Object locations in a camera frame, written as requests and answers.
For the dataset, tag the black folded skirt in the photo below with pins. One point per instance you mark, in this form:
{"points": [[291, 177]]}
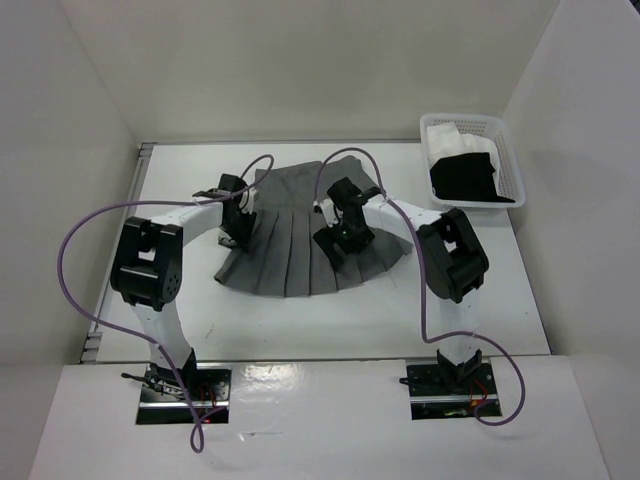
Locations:
{"points": [[466, 177]]}

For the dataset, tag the white plastic basket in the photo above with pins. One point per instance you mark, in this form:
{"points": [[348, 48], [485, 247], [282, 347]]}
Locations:
{"points": [[510, 184]]}

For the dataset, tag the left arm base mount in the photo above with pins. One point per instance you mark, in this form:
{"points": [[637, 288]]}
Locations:
{"points": [[163, 403]]}

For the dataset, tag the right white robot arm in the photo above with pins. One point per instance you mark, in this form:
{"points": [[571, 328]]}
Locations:
{"points": [[452, 264]]}

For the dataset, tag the white skirt in basket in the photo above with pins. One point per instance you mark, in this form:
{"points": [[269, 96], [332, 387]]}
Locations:
{"points": [[444, 140]]}

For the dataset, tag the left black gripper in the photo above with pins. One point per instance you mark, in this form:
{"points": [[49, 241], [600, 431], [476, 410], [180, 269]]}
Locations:
{"points": [[244, 240]]}

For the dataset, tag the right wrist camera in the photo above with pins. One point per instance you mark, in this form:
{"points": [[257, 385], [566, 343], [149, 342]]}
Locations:
{"points": [[327, 209]]}

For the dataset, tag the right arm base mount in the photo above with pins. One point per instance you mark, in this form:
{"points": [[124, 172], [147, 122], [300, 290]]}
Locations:
{"points": [[431, 399]]}

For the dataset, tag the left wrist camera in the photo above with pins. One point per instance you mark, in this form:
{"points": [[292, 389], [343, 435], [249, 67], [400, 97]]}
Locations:
{"points": [[247, 202]]}

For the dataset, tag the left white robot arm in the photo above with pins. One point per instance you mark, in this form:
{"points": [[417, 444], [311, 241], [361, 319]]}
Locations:
{"points": [[148, 267]]}

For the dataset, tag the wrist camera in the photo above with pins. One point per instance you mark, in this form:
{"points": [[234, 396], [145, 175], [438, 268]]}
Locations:
{"points": [[247, 202], [327, 209]]}

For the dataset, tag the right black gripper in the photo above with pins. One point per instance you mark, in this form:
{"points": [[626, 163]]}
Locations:
{"points": [[327, 237]]}

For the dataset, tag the grey skirt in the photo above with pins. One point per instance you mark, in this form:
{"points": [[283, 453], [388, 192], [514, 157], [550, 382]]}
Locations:
{"points": [[283, 259]]}

